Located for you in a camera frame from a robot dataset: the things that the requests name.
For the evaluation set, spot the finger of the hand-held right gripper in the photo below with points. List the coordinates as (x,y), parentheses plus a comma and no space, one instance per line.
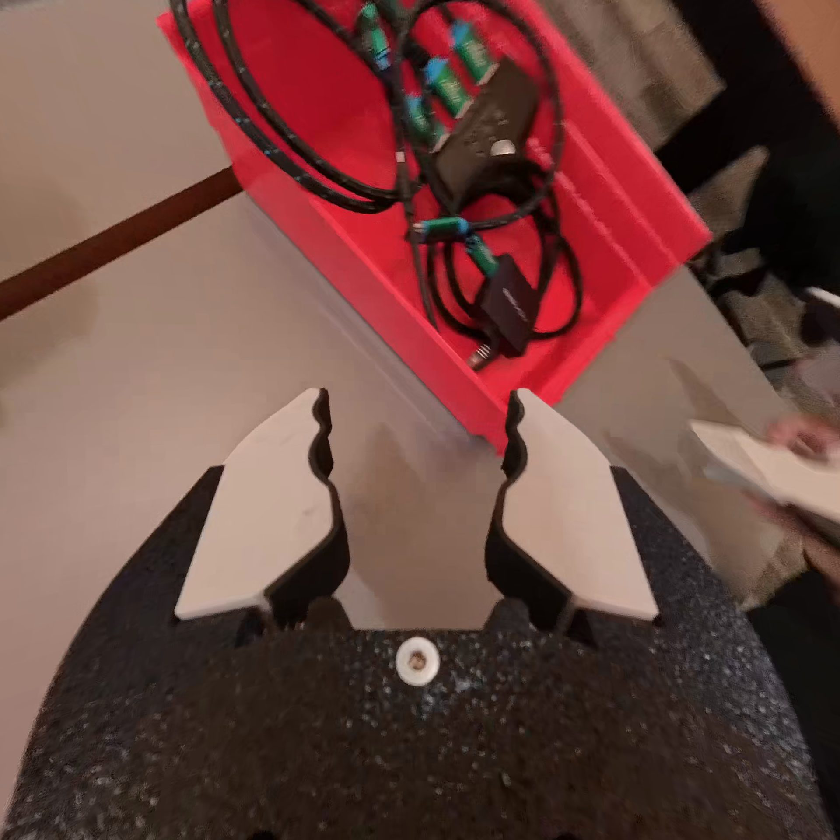
(754,459)

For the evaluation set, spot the large black USB hub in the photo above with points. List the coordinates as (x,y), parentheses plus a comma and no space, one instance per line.
(485,131)

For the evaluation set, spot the small black USB hub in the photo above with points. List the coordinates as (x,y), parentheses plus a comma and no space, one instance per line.
(512,308)

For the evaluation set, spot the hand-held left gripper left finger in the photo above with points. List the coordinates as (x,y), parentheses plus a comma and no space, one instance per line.
(269,499)

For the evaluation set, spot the person's dark trousers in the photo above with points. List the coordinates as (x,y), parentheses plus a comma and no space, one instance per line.
(774,197)

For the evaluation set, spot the red plastic tray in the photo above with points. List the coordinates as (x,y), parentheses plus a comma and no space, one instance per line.
(341,111)

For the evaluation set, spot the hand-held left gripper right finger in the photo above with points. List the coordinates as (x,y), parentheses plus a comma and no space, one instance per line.
(571,505)

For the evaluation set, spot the brown wooden strip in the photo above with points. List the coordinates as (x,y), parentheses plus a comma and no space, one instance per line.
(118,243)

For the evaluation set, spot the person's right forearm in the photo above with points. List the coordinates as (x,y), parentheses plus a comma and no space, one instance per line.
(810,39)

